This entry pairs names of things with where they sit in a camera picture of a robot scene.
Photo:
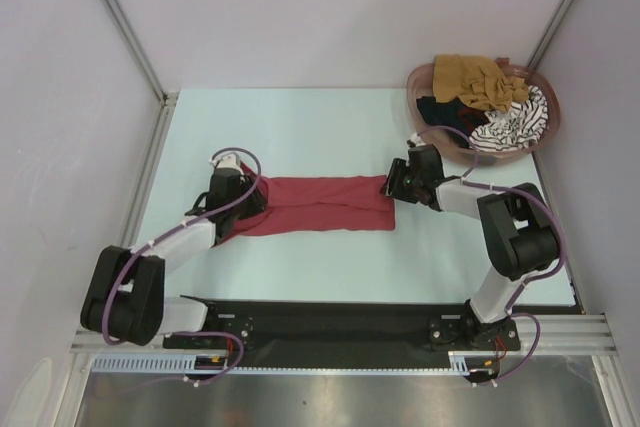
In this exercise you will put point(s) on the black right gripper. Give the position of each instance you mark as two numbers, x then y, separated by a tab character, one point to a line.
399	168

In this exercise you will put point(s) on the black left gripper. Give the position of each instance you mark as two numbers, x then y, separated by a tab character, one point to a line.
257	204

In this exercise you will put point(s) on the red tank top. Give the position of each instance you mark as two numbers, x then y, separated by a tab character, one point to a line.
320	204

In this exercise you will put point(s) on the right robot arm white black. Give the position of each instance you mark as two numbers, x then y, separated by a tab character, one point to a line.
520	237

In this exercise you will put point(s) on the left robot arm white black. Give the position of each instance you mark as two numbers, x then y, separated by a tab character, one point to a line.
126	299

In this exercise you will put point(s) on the mustard yellow tank top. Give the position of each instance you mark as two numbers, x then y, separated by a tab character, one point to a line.
478	82

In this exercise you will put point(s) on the black white striped tank top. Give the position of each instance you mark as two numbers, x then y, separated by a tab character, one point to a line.
521	127

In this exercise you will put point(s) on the pink translucent laundry basket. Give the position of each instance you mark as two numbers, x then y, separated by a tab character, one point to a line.
419	84

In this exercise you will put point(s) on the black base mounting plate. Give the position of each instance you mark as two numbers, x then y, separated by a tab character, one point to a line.
355	336

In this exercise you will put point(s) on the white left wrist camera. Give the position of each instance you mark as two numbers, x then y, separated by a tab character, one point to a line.
228	161

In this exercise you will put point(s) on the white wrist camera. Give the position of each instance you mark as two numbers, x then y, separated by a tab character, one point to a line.
415	141
228	161

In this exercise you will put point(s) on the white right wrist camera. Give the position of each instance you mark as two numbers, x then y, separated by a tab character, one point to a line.
415	141

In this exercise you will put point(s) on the left aluminium corner post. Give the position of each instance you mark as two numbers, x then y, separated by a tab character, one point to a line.
133	44

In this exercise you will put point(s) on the aluminium corner post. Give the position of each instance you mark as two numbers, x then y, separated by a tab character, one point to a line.
133	44
552	28

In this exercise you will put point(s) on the grey slotted cable duct left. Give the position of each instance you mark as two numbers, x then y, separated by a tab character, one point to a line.
160	364

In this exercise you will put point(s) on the grey slotted cable duct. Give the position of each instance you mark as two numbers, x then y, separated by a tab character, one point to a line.
160	364
475	361

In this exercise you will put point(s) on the grey slotted cable duct right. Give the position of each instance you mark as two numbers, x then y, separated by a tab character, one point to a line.
475	361

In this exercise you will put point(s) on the aluminium frame rail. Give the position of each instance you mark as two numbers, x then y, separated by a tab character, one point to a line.
567	335

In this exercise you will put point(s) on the right aluminium corner post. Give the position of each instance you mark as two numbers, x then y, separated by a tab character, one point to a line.
552	28

